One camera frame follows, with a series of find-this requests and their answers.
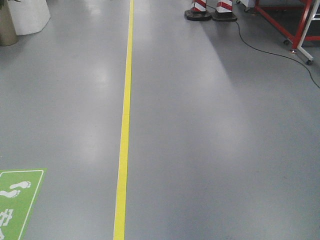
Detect left traffic cone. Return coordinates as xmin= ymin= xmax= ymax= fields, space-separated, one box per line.
xmin=184 ymin=0 xmax=212 ymax=21

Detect traffic cone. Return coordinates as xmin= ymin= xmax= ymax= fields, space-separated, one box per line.
xmin=184 ymin=0 xmax=212 ymax=21
xmin=211 ymin=0 xmax=238 ymax=22

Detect right traffic cone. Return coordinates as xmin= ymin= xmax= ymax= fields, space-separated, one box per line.
xmin=211 ymin=0 xmax=238 ymax=22

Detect green footprint floor sign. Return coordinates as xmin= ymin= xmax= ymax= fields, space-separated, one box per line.
xmin=0 ymin=168 xmax=47 ymax=240

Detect white planter box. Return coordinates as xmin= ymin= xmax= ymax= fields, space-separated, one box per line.
xmin=8 ymin=0 xmax=51 ymax=36

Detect beige cylindrical pot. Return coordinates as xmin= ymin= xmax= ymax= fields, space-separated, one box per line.
xmin=0 ymin=0 xmax=18 ymax=46

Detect black floor cable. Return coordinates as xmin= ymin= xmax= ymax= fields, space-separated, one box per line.
xmin=233 ymin=20 xmax=320 ymax=89

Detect red metal cart frame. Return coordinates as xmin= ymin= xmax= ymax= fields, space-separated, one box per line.
xmin=253 ymin=0 xmax=320 ymax=66

